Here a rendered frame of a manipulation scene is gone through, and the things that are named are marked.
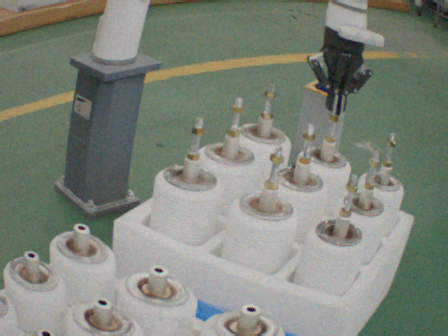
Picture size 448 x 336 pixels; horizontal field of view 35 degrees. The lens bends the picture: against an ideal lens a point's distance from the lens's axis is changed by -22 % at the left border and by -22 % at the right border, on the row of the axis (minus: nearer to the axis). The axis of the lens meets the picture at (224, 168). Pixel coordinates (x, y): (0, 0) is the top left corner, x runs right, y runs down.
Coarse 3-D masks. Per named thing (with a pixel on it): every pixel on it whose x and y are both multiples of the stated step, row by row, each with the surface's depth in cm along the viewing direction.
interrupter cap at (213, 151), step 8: (208, 144) 133; (216, 144) 134; (208, 152) 130; (216, 152) 131; (240, 152) 133; (248, 152) 133; (216, 160) 128; (224, 160) 129; (232, 160) 129; (240, 160) 130; (248, 160) 130
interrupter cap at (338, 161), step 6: (312, 150) 138; (318, 150) 139; (312, 156) 136; (318, 156) 137; (336, 156) 138; (342, 156) 138; (312, 162) 135; (318, 162) 134; (324, 162) 135; (330, 162) 136; (336, 162) 136; (342, 162) 136; (336, 168) 134
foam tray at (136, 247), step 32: (256, 192) 138; (128, 224) 121; (224, 224) 127; (128, 256) 122; (160, 256) 119; (192, 256) 116; (384, 256) 123; (192, 288) 118; (224, 288) 115; (256, 288) 113; (288, 288) 111; (352, 288) 113; (384, 288) 137; (288, 320) 112; (320, 320) 109; (352, 320) 115
